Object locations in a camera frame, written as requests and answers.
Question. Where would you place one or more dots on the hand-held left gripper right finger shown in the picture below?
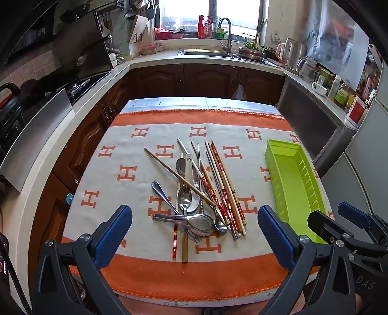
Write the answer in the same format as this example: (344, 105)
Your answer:
(277, 236)

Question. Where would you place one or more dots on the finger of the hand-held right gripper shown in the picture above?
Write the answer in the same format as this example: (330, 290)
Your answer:
(353, 215)
(321, 222)

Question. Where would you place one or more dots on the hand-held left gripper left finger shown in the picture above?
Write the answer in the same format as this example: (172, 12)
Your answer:
(113, 233)

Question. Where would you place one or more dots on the green plastic utensil tray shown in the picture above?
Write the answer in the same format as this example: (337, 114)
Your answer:
(291, 187)

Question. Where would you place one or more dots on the hanging kitchen utensils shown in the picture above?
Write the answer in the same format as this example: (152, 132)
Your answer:
(142, 9)

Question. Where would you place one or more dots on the orange and white patterned blanket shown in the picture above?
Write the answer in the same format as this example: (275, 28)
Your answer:
(136, 197)

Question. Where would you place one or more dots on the blue round cabinet knob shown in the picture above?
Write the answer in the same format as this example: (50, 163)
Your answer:
(69, 198)

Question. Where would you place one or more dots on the small metal spoon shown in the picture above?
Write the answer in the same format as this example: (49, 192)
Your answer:
(221, 227)

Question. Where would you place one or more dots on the slim metal spoon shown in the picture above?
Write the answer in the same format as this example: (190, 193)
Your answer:
(156, 187)

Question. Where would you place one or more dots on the cream chopstick red patterned bands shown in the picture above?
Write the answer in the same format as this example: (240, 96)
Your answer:
(225, 178)
(220, 181)

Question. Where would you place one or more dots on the dark wooden chopstick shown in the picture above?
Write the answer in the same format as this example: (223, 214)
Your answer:
(169, 170)

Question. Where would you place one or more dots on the white ceramic spoon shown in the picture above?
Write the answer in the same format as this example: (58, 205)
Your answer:
(188, 165)

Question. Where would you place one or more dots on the red label container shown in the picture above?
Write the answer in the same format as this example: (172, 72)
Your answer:
(357, 112)

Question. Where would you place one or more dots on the oil bottle green label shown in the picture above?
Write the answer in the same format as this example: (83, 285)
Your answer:
(342, 97)

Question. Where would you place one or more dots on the stainless steel splash panel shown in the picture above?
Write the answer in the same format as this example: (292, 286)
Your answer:
(36, 136)

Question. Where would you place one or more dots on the clear plastic bottle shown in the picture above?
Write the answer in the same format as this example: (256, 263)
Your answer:
(335, 91)

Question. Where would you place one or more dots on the white bowl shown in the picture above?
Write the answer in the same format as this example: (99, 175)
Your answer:
(319, 89)

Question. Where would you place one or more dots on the white plastic bag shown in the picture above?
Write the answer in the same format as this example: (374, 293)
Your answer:
(239, 92)

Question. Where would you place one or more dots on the gas stove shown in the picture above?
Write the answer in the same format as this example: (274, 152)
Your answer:
(81, 86)

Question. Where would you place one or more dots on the glass pitcher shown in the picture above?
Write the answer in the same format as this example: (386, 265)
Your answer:
(309, 71)

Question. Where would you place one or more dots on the black cooking pot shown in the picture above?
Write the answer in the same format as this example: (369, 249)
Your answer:
(12, 115)

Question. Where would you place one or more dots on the hanging plastic bag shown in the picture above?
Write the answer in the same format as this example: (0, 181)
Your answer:
(336, 45)

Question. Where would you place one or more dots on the brown wooden kitchen cabinets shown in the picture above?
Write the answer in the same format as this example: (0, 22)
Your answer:
(206, 80)

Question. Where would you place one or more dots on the stack of white bowls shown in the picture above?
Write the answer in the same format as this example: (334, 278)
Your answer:
(113, 59)

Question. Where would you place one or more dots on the white and pink kettle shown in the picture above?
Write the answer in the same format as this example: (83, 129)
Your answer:
(288, 51)

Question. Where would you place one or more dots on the white kitchen countertop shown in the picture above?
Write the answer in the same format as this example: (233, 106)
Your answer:
(151, 59)

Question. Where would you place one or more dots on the pink dish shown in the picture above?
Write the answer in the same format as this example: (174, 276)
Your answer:
(150, 50)

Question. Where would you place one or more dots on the dish of green vegetables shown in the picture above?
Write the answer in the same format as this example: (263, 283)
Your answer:
(250, 47)

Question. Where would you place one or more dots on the steel kitchen sink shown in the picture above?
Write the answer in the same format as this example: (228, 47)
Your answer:
(206, 53)

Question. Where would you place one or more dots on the pink plastic basin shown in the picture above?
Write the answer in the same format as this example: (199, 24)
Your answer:
(162, 34)

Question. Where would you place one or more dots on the steel faucet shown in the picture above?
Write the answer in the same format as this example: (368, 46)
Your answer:
(229, 36)

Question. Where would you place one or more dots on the wooden cutting board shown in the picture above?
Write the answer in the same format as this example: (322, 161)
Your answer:
(138, 28)

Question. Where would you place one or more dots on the small pink bowl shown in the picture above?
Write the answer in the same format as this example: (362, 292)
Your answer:
(177, 35)

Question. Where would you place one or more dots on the pink bottle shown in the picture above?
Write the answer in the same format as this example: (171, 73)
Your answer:
(208, 30)

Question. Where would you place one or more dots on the red spray bottle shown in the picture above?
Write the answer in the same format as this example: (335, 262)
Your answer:
(201, 30)

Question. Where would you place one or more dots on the kitchen window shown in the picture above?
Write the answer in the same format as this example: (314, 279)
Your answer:
(188, 12)

